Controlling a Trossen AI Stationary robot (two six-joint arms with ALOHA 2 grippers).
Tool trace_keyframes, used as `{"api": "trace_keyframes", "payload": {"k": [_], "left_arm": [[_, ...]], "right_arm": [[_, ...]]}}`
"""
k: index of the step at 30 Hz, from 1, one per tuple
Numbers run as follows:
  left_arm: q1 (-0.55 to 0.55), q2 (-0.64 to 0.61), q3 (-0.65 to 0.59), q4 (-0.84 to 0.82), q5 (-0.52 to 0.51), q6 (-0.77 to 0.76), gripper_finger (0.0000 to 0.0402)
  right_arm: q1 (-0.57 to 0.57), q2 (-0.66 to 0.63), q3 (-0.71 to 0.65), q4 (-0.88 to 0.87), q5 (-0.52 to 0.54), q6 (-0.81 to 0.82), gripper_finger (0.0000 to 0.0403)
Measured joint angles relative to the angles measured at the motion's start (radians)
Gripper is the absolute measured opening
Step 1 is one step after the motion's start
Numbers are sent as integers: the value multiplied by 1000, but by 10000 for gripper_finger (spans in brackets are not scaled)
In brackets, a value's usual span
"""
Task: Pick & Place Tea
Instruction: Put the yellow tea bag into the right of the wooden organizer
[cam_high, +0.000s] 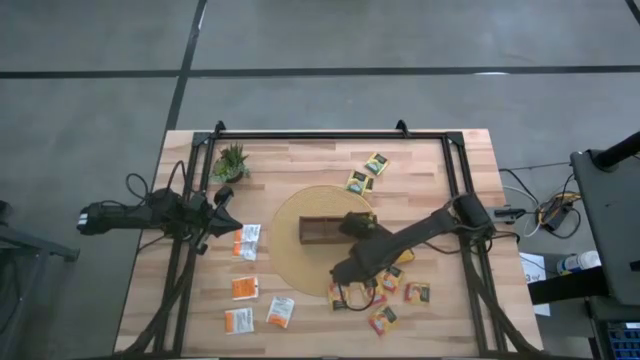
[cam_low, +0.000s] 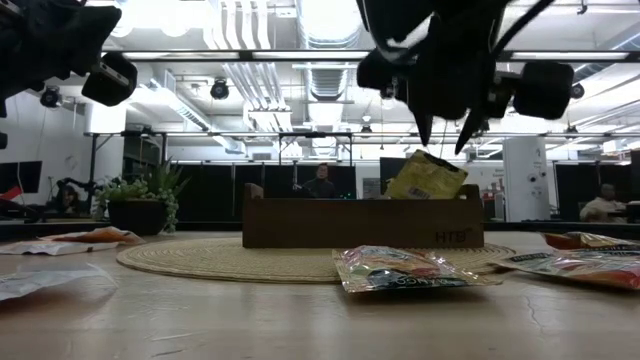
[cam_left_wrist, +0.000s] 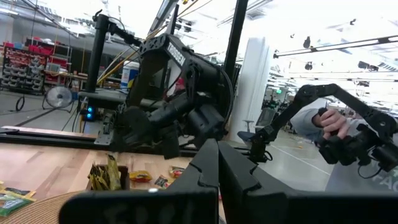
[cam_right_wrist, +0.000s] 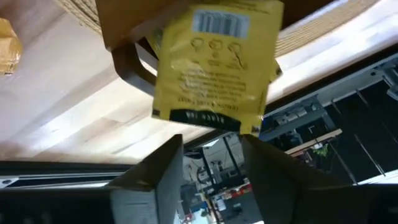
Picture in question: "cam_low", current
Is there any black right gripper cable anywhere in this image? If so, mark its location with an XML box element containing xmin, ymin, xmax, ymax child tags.
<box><xmin>492</xmin><ymin>0</ymin><xmax>557</xmax><ymax>57</ymax></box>

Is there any black partition panel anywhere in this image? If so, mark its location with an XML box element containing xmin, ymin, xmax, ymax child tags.
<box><xmin>553</xmin><ymin>162</ymin><xmax>640</xmax><ymax>225</ymax></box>
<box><xmin>172</xmin><ymin>163</ymin><xmax>359</xmax><ymax>225</ymax></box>

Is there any clear mango snack packet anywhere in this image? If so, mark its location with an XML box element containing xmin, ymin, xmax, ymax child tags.
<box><xmin>332</xmin><ymin>244</ymin><xmax>504</xmax><ymax>294</ymax></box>

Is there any black monitor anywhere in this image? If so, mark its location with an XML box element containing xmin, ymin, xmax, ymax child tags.
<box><xmin>378</xmin><ymin>156</ymin><xmax>404</xmax><ymax>197</ymax></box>
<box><xmin>0</xmin><ymin>160</ymin><xmax>44</xmax><ymax>195</ymax></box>

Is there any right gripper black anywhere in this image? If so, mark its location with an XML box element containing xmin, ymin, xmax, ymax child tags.
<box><xmin>354</xmin><ymin>0</ymin><xmax>575</xmax><ymax>156</ymax></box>

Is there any white orange tea packet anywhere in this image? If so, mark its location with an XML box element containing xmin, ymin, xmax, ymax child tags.
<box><xmin>0</xmin><ymin>262</ymin><xmax>120</xmax><ymax>303</ymax></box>
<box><xmin>0</xmin><ymin>240</ymin><xmax>120</xmax><ymax>257</ymax></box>
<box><xmin>49</xmin><ymin>226</ymin><xmax>147</xmax><ymax>246</ymax></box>

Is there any yellow green lemon tea packet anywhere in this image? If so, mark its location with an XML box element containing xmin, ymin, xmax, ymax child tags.
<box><xmin>383</xmin><ymin>148</ymin><xmax>470</xmax><ymax>201</ymax></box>

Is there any black aluminium table frame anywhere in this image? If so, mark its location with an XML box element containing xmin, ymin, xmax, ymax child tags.
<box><xmin>0</xmin><ymin>219</ymin><xmax>640</xmax><ymax>241</ymax></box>

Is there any black overhead beam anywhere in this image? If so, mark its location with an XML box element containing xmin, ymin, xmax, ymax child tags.
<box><xmin>102</xmin><ymin>48</ymin><xmax>640</xmax><ymax>64</ymax></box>

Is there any potted green succulent plant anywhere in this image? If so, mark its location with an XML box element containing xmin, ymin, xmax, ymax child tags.
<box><xmin>93</xmin><ymin>158</ymin><xmax>191</xmax><ymax>237</ymax></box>

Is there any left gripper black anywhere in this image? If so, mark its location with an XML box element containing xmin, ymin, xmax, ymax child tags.
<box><xmin>0</xmin><ymin>0</ymin><xmax>139</xmax><ymax>119</ymax></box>

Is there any white column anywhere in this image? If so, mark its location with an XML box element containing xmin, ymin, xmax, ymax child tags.
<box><xmin>502</xmin><ymin>136</ymin><xmax>552</xmax><ymax>224</ymax></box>

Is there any person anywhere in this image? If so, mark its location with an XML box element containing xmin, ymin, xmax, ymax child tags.
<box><xmin>579</xmin><ymin>182</ymin><xmax>629</xmax><ymax>223</ymax></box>
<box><xmin>301</xmin><ymin>163</ymin><xmax>340</xmax><ymax>200</ymax></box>
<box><xmin>52</xmin><ymin>177</ymin><xmax>101</xmax><ymax>217</ymax></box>

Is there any orange red mango tea packet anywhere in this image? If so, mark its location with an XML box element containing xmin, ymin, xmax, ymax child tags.
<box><xmin>492</xmin><ymin>248</ymin><xmax>640</xmax><ymax>292</ymax></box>
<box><xmin>542</xmin><ymin>231</ymin><xmax>640</xmax><ymax>252</ymax></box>

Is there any silver ventilation duct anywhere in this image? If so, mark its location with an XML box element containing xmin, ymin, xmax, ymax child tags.
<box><xmin>294</xmin><ymin>0</ymin><xmax>365</xmax><ymax>104</ymax></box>

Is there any round woven beige placemat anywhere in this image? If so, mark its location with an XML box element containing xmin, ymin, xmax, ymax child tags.
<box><xmin>115</xmin><ymin>235</ymin><xmax>517</xmax><ymax>285</ymax></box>

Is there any brown wooden tea box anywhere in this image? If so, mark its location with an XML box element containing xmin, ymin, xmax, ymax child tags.
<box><xmin>242</xmin><ymin>182</ymin><xmax>486</xmax><ymax>250</ymax></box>

